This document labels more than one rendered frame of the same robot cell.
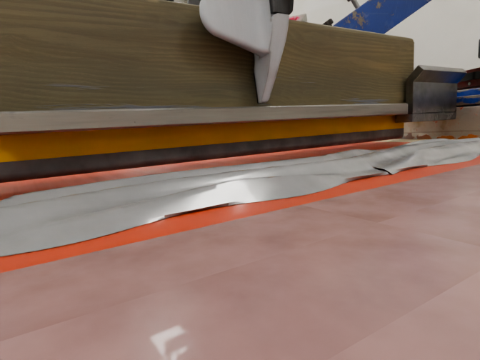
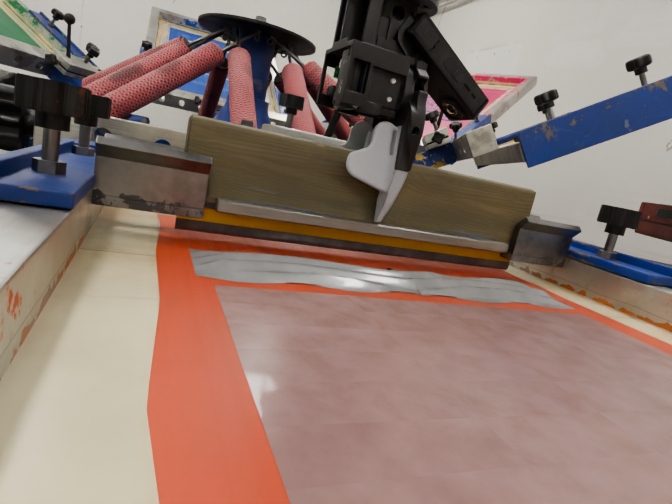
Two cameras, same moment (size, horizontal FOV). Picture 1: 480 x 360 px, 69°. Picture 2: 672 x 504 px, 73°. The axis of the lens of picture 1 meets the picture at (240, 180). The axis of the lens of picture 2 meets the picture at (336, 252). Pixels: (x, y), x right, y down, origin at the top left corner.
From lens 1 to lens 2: 22 cm
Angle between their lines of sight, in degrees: 9
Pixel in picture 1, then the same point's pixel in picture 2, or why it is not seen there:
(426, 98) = (530, 244)
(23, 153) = (223, 220)
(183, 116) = (319, 220)
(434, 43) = not seen: outside the picture
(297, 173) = (365, 278)
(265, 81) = (380, 209)
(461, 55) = not seen: outside the picture
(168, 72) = (318, 190)
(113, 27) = (292, 159)
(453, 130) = (558, 276)
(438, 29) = not seen: outside the picture
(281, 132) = (391, 242)
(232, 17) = (367, 167)
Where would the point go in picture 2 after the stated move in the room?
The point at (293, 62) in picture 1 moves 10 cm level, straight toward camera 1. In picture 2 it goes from (411, 196) to (387, 196)
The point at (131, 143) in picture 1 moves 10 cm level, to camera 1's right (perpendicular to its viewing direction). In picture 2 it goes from (283, 227) to (386, 251)
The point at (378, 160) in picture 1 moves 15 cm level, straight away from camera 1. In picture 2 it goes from (427, 285) to (476, 268)
